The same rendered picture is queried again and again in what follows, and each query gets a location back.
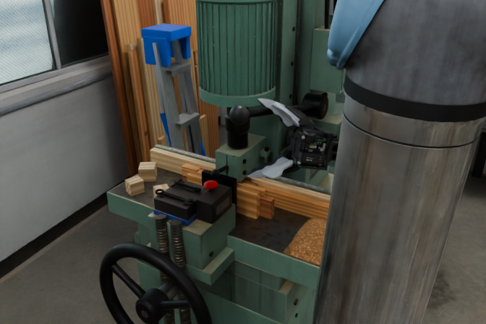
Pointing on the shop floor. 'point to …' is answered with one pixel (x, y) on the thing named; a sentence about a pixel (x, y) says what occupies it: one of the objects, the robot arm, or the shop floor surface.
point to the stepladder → (166, 51)
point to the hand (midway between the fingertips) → (249, 137)
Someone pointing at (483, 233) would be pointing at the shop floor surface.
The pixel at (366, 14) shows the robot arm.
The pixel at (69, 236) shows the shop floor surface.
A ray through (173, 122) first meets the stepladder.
